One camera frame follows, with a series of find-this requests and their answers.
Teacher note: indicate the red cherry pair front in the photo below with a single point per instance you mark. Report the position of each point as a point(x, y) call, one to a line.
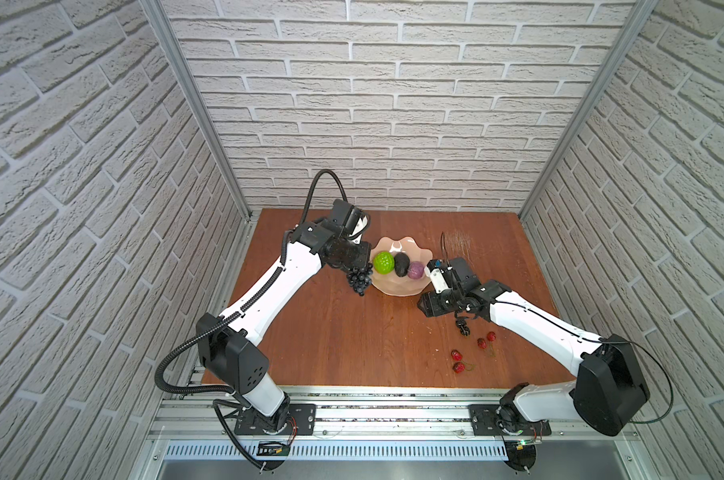
point(460, 364)

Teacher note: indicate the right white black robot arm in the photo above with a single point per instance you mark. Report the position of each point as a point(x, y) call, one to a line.
point(609, 387)

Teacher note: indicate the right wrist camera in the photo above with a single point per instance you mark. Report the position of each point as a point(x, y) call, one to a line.
point(455, 274)

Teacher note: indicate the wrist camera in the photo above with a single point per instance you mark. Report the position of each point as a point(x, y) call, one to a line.
point(455, 274)
point(348, 221)

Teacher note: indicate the aluminium rail frame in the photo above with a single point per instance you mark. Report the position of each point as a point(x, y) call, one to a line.
point(354, 413)

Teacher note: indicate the red cherry pair right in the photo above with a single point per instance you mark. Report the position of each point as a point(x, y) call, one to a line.
point(486, 342)

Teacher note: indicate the dark fake avocado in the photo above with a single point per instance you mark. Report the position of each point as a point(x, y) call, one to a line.
point(401, 264)

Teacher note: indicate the small dark berry cluster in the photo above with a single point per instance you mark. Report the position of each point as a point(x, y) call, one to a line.
point(463, 327)

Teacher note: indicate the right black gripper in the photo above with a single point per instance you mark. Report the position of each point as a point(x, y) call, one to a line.
point(431, 304)

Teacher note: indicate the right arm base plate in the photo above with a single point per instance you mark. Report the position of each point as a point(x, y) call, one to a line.
point(503, 420)

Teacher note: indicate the corner metal post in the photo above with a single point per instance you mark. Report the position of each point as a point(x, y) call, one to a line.
point(170, 44)
point(635, 22)

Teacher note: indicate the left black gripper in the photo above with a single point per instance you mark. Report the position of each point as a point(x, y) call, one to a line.
point(364, 256)

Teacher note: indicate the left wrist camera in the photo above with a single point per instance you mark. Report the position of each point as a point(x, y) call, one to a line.
point(348, 221)

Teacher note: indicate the pink wavy fruit bowl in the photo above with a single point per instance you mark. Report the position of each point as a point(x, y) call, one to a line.
point(393, 285)

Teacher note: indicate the dark grape bunch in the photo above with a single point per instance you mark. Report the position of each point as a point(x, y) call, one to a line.
point(360, 279)

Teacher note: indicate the green bumpy fake fruit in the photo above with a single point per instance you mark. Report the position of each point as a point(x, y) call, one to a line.
point(384, 263)

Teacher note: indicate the right corner metal post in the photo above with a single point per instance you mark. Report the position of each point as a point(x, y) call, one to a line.
point(635, 22)

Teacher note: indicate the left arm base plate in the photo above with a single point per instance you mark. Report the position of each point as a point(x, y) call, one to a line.
point(299, 417)

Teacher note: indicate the left corner metal post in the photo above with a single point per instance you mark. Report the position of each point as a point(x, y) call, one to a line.
point(170, 44)

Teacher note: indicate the purple fake onion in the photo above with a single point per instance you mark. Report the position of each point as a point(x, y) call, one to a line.
point(416, 270)

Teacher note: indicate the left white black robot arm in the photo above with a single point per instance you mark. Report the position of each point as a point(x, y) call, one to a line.
point(229, 344)

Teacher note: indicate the red cherry pair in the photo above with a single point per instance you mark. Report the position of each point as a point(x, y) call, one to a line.
point(486, 342)
point(460, 364)

